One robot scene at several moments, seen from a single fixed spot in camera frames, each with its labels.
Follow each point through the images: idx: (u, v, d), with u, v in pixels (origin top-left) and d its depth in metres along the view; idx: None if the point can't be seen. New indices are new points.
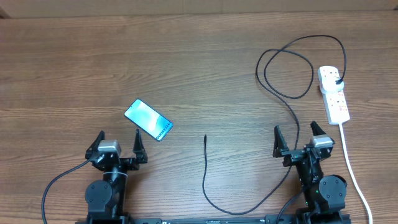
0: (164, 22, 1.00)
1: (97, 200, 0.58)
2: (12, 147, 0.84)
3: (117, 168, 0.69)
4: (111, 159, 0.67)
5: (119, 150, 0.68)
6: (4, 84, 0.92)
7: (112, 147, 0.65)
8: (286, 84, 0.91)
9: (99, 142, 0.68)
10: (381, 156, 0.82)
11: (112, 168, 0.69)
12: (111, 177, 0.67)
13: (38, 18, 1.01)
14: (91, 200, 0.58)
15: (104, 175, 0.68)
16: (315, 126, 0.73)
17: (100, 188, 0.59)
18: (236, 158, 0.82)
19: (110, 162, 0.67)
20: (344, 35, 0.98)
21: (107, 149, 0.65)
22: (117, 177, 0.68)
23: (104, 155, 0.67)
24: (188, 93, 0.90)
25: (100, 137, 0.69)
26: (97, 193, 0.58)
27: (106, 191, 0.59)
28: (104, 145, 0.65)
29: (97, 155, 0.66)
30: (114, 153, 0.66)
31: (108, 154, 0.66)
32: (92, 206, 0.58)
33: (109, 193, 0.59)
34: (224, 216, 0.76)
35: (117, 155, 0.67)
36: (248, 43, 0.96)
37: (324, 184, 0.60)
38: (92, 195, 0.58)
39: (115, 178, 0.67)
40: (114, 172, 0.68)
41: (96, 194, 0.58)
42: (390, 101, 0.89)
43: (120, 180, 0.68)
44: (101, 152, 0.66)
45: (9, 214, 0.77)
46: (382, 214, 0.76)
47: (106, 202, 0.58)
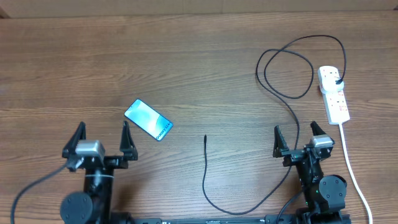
0: (164, 22, 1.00)
1: (75, 216, 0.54)
2: (12, 147, 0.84)
3: (100, 170, 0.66)
4: (92, 162, 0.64)
5: (101, 153, 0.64)
6: (4, 84, 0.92)
7: (92, 150, 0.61)
8: (286, 85, 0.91)
9: (77, 141, 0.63)
10: (381, 156, 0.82)
11: (95, 171, 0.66)
12: (94, 181, 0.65)
13: (38, 18, 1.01)
14: (68, 216, 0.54)
15: (86, 178, 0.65)
16: (315, 125, 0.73)
17: (78, 201, 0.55)
18: (236, 158, 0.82)
19: (92, 165, 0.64)
20: (344, 35, 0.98)
21: (87, 151, 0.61)
22: (100, 180, 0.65)
23: (84, 158, 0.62)
24: (188, 93, 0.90)
25: (78, 134, 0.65)
26: (76, 208, 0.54)
27: (85, 205, 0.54)
28: (83, 148, 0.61)
29: (75, 159, 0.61)
30: (95, 157, 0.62)
31: (89, 157, 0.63)
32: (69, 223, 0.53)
33: (89, 207, 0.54)
34: (224, 216, 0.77)
35: (99, 158, 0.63)
36: (249, 43, 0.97)
37: (324, 184, 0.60)
38: (69, 210, 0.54)
39: (97, 183, 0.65)
40: (97, 175, 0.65)
41: (74, 209, 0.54)
42: (390, 101, 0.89)
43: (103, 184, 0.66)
44: (79, 156, 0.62)
45: (9, 214, 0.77)
46: (382, 214, 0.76)
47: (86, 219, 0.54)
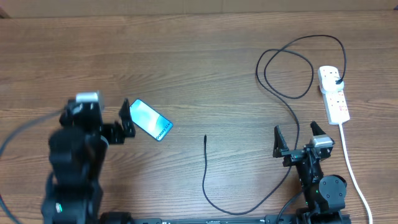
0: (164, 22, 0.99)
1: (66, 143, 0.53)
2: (12, 147, 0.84)
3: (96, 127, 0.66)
4: (91, 111, 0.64)
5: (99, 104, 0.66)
6: (4, 84, 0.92)
7: (94, 95, 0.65)
8: (286, 85, 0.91)
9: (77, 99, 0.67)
10: (381, 156, 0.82)
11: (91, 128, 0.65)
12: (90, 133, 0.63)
13: (38, 18, 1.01)
14: (58, 144, 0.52)
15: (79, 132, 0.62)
16: (315, 125, 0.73)
17: (69, 134, 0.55)
18: (236, 158, 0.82)
19: (89, 114, 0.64)
20: (344, 35, 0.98)
21: (87, 98, 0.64)
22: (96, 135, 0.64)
23: (83, 106, 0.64)
24: (188, 93, 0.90)
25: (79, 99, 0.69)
26: (65, 140, 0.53)
27: (76, 137, 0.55)
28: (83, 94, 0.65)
29: (74, 104, 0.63)
30: (94, 103, 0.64)
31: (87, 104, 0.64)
32: (58, 148, 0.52)
33: (81, 140, 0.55)
34: (224, 216, 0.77)
35: (97, 105, 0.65)
36: (249, 43, 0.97)
37: (324, 184, 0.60)
38: (60, 139, 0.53)
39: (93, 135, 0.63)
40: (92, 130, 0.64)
41: (64, 139, 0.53)
42: (390, 101, 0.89)
43: (98, 138, 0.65)
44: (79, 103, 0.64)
45: (9, 214, 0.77)
46: (382, 214, 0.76)
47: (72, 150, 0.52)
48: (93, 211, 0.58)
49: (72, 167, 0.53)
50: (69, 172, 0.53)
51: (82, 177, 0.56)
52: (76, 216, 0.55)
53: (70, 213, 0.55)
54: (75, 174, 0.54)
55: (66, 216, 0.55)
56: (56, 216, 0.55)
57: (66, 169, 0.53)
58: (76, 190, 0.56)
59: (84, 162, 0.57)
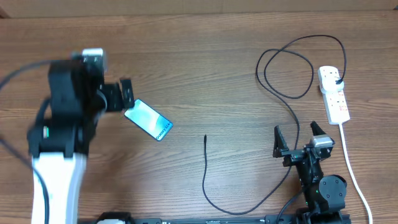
0: (164, 21, 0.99)
1: (68, 62, 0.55)
2: (12, 147, 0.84)
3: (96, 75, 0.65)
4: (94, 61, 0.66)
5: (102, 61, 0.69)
6: (4, 84, 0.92)
7: (99, 50, 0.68)
8: (286, 84, 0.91)
9: None
10: (381, 156, 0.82)
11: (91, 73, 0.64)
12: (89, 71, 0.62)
13: (38, 18, 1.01)
14: (60, 62, 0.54)
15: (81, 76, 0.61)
16: (314, 125, 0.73)
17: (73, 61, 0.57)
18: (236, 158, 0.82)
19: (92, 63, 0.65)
20: (344, 35, 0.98)
21: (93, 52, 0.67)
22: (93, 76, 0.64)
23: (87, 57, 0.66)
24: (188, 93, 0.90)
25: None
26: (67, 61, 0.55)
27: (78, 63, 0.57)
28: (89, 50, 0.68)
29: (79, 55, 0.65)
30: (97, 56, 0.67)
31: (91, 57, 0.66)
32: (60, 63, 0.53)
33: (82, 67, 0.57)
34: (224, 216, 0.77)
35: (101, 58, 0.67)
36: (249, 43, 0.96)
37: (324, 184, 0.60)
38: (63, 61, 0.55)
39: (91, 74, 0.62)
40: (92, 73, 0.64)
41: (66, 61, 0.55)
42: (390, 101, 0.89)
43: (94, 91, 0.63)
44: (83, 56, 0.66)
45: (9, 214, 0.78)
46: (382, 214, 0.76)
47: (72, 68, 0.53)
48: (83, 144, 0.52)
49: (69, 85, 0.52)
50: (66, 86, 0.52)
51: (78, 102, 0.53)
52: (64, 141, 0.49)
53: (58, 137, 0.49)
54: (72, 96, 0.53)
55: (53, 142, 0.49)
56: (42, 142, 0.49)
57: (63, 84, 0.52)
58: (68, 117, 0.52)
59: (82, 94, 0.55)
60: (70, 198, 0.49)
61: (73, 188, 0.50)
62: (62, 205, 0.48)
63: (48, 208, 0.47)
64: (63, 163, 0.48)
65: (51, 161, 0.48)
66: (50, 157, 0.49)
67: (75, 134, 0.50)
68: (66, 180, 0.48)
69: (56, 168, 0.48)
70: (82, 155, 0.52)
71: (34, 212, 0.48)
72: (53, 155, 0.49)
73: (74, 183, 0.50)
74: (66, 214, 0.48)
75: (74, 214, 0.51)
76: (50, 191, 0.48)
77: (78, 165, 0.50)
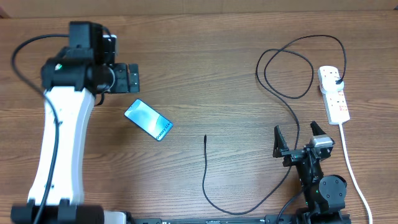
0: (164, 22, 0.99)
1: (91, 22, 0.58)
2: (12, 147, 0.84)
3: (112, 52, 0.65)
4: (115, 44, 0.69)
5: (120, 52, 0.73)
6: (4, 84, 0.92)
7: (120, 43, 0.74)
8: (285, 84, 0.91)
9: None
10: (381, 156, 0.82)
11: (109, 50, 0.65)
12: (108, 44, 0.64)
13: (38, 18, 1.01)
14: None
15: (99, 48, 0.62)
16: (315, 125, 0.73)
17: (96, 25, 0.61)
18: (236, 158, 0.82)
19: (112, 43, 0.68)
20: (344, 35, 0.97)
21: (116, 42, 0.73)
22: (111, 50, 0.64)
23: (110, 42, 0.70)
24: (188, 93, 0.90)
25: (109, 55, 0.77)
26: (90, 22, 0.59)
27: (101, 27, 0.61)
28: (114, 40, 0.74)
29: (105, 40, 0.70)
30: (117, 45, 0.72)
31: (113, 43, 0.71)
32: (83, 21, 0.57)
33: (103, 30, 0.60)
34: (224, 216, 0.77)
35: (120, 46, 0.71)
36: (249, 43, 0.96)
37: (324, 184, 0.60)
38: None
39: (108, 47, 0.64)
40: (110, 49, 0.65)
41: None
42: (390, 101, 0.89)
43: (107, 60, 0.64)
44: None
45: (10, 214, 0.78)
46: (382, 214, 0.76)
47: (92, 23, 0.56)
48: (92, 84, 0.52)
49: (87, 34, 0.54)
50: (84, 34, 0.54)
51: (91, 50, 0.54)
52: (74, 73, 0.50)
53: (69, 70, 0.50)
54: (87, 44, 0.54)
55: (64, 73, 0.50)
56: (54, 73, 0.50)
57: (82, 32, 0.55)
58: (79, 58, 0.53)
59: (97, 48, 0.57)
60: (78, 128, 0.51)
61: (81, 119, 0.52)
62: (71, 132, 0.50)
63: (58, 132, 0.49)
64: (73, 95, 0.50)
65: (61, 91, 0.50)
66: (61, 90, 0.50)
67: (86, 70, 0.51)
68: (76, 109, 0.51)
69: (66, 98, 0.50)
70: (90, 94, 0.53)
71: (43, 137, 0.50)
72: (63, 86, 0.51)
73: (81, 116, 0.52)
74: (74, 143, 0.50)
75: (79, 152, 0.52)
76: (61, 116, 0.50)
77: (86, 99, 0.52)
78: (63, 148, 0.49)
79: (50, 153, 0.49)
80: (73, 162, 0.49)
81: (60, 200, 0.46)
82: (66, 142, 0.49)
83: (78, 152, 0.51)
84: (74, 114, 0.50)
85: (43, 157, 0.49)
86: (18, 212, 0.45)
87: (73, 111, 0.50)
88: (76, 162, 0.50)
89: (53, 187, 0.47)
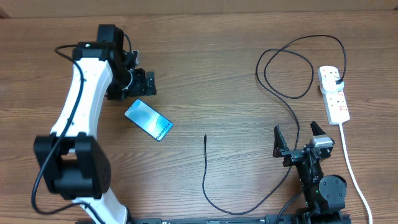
0: (164, 21, 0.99)
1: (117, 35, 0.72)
2: (12, 147, 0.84)
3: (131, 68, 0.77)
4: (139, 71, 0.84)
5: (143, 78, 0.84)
6: (4, 84, 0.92)
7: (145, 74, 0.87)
8: (285, 84, 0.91)
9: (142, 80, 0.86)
10: (381, 156, 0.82)
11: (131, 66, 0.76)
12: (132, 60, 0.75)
13: (38, 18, 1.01)
14: None
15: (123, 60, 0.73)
16: (315, 125, 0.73)
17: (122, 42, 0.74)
18: (236, 158, 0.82)
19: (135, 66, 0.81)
20: (344, 35, 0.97)
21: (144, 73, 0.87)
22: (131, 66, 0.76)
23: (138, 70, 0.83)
24: (188, 93, 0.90)
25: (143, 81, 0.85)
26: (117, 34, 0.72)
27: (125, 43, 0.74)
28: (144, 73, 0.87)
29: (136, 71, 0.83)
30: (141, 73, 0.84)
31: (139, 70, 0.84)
32: None
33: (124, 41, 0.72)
34: (224, 216, 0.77)
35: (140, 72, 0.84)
36: (249, 43, 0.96)
37: (324, 184, 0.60)
38: None
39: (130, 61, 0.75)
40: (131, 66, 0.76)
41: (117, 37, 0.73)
42: (390, 101, 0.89)
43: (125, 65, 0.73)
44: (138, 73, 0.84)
45: (9, 214, 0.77)
46: (382, 214, 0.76)
47: (117, 28, 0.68)
48: (114, 63, 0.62)
49: (112, 32, 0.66)
50: (110, 33, 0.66)
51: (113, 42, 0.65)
52: (100, 50, 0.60)
53: (96, 48, 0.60)
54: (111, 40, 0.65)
55: (91, 50, 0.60)
56: (84, 50, 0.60)
57: (107, 32, 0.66)
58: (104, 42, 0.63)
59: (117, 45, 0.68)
60: (98, 89, 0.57)
61: (101, 85, 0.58)
62: (93, 88, 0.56)
63: (83, 84, 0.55)
64: (97, 62, 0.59)
65: (89, 60, 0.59)
66: (87, 61, 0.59)
67: (109, 50, 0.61)
68: (99, 71, 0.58)
69: (91, 65, 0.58)
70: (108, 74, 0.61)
71: (69, 90, 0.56)
72: (90, 58, 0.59)
73: (102, 81, 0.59)
74: (94, 98, 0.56)
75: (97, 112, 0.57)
76: (86, 76, 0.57)
77: (106, 71, 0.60)
78: (84, 98, 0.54)
79: (73, 100, 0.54)
80: (92, 112, 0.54)
81: (79, 132, 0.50)
82: (87, 94, 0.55)
83: (95, 107, 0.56)
84: (97, 75, 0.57)
85: (66, 104, 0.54)
86: (38, 142, 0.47)
87: (96, 72, 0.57)
88: (93, 114, 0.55)
89: (73, 125, 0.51)
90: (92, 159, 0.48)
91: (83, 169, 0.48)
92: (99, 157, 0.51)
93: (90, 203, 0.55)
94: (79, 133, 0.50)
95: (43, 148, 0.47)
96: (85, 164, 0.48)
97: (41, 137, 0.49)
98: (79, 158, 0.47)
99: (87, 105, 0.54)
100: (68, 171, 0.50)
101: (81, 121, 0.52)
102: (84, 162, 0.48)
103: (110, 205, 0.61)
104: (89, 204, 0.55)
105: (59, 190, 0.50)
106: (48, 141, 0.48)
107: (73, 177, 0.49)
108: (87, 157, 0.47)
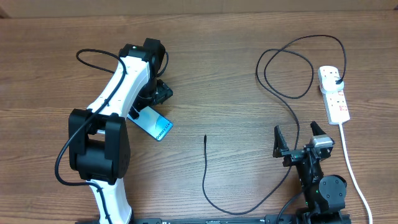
0: (164, 21, 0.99)
1: None
2: (12, 147, 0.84)
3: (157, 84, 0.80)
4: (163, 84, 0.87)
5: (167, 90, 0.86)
6: (4, 84, 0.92)
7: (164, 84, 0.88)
8: (286, 84, 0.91)
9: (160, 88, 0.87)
10: (381, 157, 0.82)
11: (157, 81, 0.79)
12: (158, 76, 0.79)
13: (38, 18, 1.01)
14: None
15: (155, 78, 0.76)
16: (315, 125, 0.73)
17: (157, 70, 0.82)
18: (236, 158, 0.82)
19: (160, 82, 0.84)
20: (344, 35, 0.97)
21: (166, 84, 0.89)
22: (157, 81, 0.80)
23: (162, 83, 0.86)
24: (188, 93, 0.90)
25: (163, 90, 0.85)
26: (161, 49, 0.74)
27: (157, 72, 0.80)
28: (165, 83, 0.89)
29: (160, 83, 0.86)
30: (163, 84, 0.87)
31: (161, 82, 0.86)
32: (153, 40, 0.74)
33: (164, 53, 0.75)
34: (224, 216, 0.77)
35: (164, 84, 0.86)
36: (249, 43, 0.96)
37: (324, 184, 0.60)
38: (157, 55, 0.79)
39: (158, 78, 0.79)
40: None
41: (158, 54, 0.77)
42: (391, 101, 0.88)
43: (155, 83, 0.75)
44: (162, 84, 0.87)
45: (9, 214, 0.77)
46: (382, 214, 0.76)
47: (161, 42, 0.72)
48: (153, 67, 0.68)
49: (157, 41, 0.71)
50: (156, 45, 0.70)
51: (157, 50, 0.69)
52: (144, 53, 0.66)
53: (142, 50, 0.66)
54: (155, 48, 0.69)
55: (138, 51, 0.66)
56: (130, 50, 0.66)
57: (153, 43, 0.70)
58: (150, 47, 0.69)
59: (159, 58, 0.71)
60: (135, 83, 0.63)
61: (138, 81, 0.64)
62: (132, 80, 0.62)
63: (124, 76, 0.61)
64: (140, 61, 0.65)
65: (133, 58, 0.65)
66: (132, 58, 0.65)
67: (152, 55, 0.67)
68: (140, 68, 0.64)
69: (135, 61, 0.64)
70: (146, 74, 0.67)
71: (112, 78, 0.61)
72: (135, 56, 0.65)
73: (140, 77, 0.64)
74: (131, 89, 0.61)
75: (130, 103, 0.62)
76: (128, 70, 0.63)
77: (145, 70, 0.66)
78: (122, 88, 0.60)
79: (112, 87, 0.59)
80: (125, 102, 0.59)
81: (112, 112, 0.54)
82: (127, 84, 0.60)
83: (130, 98, 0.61)
84: (137, 71, 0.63)
85: (106, 90, 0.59)
86: (74, 114, 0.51)
87: (137, 68, 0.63)
88: (127, 102, 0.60)
89: (108, 106, 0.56)
90: (118, 140, 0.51)
91: (108, 149, 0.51)
92: (124, 142, 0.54)
93: (102, 188, 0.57)
94: (112, 113, 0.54)
95: (78, 120, 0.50)
96: (111, 143, 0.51)
97: (78, 110, 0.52)
98: (107, 136, 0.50)
99: (124, 94, 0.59)
100: (92, 149, 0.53)
101: (115, 104, 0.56)
102: (112, 142, 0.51)
103: (120, 200, 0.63)
104: (101, 189, 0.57)
105: (79, 164, 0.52)
106: (83, 114, 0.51)
107: (96, 154, 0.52)
108: (115, 137, 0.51)
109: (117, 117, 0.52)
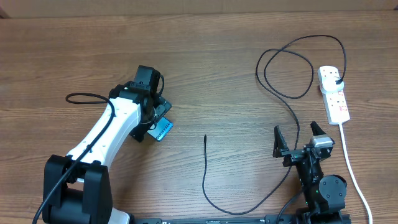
0: (164, 22, 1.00)
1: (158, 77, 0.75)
2: (12, 147, 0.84)
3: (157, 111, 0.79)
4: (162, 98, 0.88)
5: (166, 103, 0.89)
6: (4, 84, 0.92)
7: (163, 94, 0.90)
8: (286, 84, 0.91)
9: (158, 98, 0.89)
10: (381, 156, 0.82)
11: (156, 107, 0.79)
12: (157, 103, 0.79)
13: (38, 18, 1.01)
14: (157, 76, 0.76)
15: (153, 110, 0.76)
16: (315, 125, 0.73)
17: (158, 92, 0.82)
18: (236, 158, 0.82)
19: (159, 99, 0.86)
20: (344, 35, 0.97)
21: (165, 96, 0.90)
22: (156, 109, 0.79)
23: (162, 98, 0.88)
24: (188, 93, 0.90)
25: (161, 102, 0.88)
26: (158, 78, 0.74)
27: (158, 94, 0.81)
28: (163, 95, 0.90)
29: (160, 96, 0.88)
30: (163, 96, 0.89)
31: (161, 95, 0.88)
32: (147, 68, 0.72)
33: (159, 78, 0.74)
34: (224, 216, 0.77)
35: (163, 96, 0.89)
36: (249, 43, 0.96)
37: (324, 184, 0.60)
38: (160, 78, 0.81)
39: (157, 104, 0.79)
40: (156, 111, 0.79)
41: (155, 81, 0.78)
42: (391, 101, 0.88)
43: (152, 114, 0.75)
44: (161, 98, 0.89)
45: (9, 214, 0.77)
46: (382, 214, 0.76)
47: (155, 70, 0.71)
48: (145, 108, 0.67)
49: (150, 74, 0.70)
50: (150, 79, 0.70)
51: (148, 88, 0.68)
52: (135, 95, 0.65)
53: (134, 93, 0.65)
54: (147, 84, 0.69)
55: (129, 93, 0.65)
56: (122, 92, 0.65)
57: (147, 78, 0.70)
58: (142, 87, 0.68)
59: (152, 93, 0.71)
60: (124, 127, 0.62)
61: (129, 122, 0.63)
62: (119, 124, 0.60)
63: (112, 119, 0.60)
64: (130, 104, 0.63)
65: (124, 100, 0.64)
66: (123, 100, 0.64)
67: (144, 97, 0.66)
68: (129, 111, 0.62)
69: (125, 103, 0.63)
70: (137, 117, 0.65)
71: (99, 120, 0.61)
72: (125, 99, 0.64)
73: (129, 121, 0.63)
74: (117, 134, 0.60)
75: (116, 147, 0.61)
76: (117, 112, 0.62)
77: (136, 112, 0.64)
78: (108, 132, 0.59)
79: (97, 131, 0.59)
80: (111, 147, 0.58)
81: (94, 161, 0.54)
82: (113, 129, 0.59)
83: (116, 143, 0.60)
84: (126, 114, 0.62)
85: (91, 134, 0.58)
86: (53, 161, 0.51)
87: (127, 111, 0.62)
88: (112, 148, 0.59)
89: (90, 153, 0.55)
90: (97, 191, 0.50)
91: (86, 202, 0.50)
92: (106, 194, 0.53)
93: None
94: (94, 162, 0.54)
95: (55, 169, 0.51)
96: (90, 195, 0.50)
97: (58, 157, 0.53)
98: (86, 187, 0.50)
99: (109, 139, 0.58)
100: (70, 201, 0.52)
101: (98, 151, 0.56)
102: (91, 193, 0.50)
103: None
104: None
105: (55, 216, 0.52)
106: (61, 164, 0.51)
107: (74, 208, 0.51)
108: (93, 188, 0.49)
109: (99, 166, 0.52)
